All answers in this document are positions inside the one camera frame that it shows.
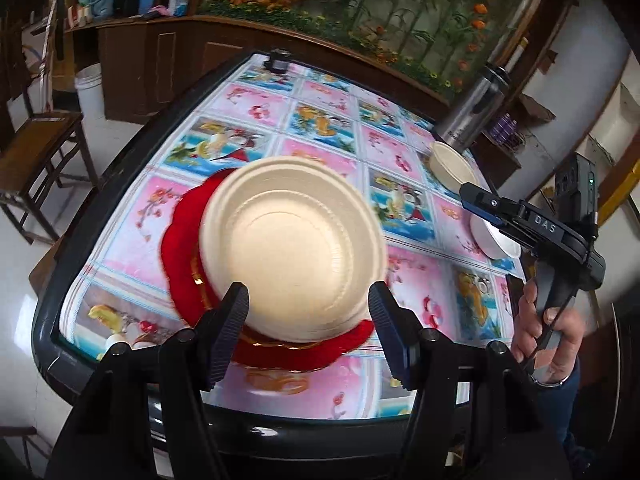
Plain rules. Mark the large red glass plate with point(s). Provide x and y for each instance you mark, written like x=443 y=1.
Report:
x=192 y=294

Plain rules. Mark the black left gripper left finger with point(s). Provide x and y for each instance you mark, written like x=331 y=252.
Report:
x=192 y=361

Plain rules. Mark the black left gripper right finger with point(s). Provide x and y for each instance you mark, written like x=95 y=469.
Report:
x=424 y=361

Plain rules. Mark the dark wooden counter cabinet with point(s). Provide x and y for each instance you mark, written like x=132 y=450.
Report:
x=147 y=64

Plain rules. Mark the white plastic bucket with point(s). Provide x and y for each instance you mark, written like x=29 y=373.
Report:
x=88 y=85

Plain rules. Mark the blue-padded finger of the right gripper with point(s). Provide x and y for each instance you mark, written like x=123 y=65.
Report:
x=483 y=204

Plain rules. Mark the small beige bowl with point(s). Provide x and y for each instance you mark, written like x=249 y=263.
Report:
x=450 y=168

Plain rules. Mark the wooden chair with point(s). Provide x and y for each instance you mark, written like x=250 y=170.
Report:
x=38 y=150

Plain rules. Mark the person's right hand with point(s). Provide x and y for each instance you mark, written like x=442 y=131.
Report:
x=528 y=328

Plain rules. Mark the flower mural panel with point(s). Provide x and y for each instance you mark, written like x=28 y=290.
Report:
x=439 y=43

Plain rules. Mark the large beige bowl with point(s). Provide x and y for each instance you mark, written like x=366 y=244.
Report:
x=304 y=242

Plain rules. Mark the stainless steel kettle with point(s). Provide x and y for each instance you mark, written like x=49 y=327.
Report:
x=471 y=113

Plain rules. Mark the small black box device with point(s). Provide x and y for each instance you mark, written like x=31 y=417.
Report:
x=278 y=61

